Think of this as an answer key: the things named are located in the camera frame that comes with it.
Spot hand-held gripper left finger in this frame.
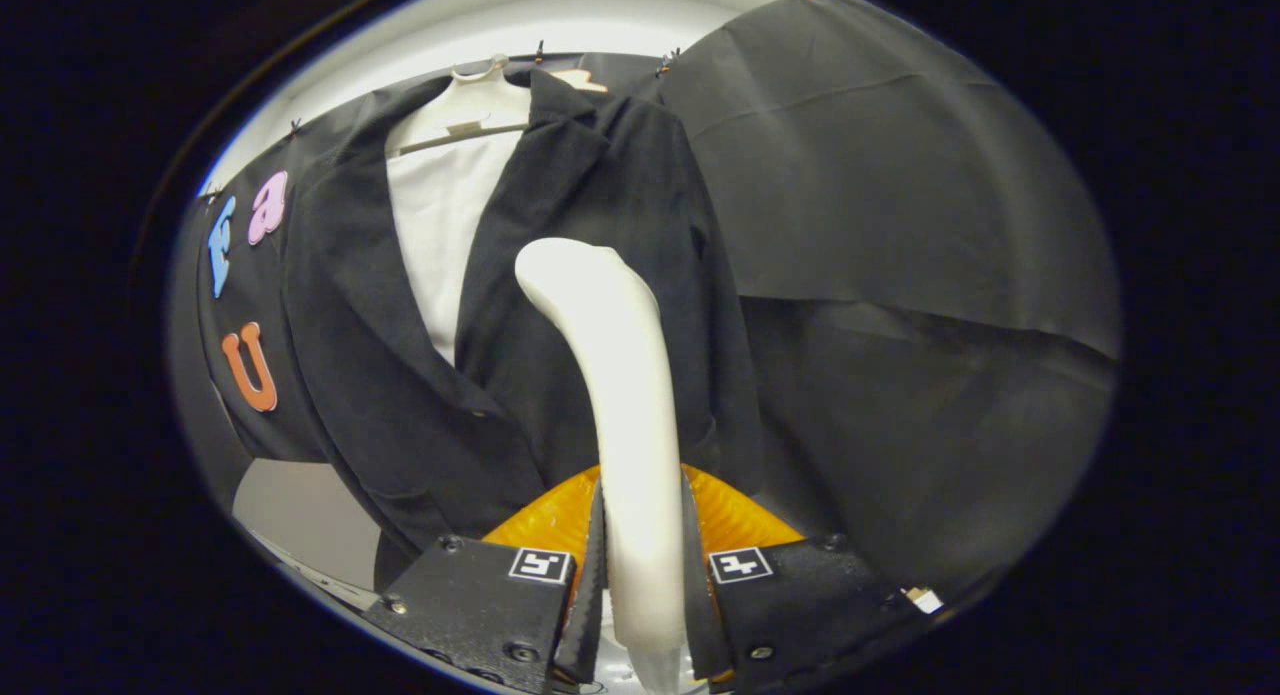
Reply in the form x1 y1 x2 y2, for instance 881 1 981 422
360 465 609 695

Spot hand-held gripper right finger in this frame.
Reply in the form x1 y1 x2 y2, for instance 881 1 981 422
680 465 926 694

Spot black jacket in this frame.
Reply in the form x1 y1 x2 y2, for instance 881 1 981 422
282 67 771 566

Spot grey cabinet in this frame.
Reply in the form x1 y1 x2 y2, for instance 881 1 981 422
232 458 386 591

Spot white mannequin torso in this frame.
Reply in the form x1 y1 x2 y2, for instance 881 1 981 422
385 55 531 366

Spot black backdrop cloth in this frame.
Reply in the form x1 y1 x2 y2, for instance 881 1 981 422
170 0 1121 596

